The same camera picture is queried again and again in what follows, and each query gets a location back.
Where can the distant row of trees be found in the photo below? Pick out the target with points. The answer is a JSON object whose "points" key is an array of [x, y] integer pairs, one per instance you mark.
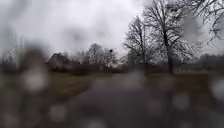
{"points": [[212, 62]]}

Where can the grey asphalt path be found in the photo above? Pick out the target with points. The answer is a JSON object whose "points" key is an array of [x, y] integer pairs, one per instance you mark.
{"points": [[111, 101]]}

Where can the grass strip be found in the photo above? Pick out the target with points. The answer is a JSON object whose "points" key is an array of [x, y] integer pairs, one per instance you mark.
{"points": [[68, 85]]}

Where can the house with pitched roof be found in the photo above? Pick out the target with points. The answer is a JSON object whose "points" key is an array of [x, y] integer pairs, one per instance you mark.
{"points": [[58, 62]]}

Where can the group of bare trees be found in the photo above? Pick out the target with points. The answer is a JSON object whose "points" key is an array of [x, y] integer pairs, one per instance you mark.
{"points": [[95, 55]]}

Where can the grass field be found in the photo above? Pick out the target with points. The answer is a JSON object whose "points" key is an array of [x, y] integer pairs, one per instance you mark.
{"points": [[191, 79]]}

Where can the dark hedge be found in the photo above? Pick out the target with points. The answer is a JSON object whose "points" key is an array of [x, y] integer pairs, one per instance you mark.
{"points": [[87, 69]]}

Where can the bare tree branches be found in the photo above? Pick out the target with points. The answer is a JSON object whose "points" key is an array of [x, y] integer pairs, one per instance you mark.
{"points": [[213, 13]]}

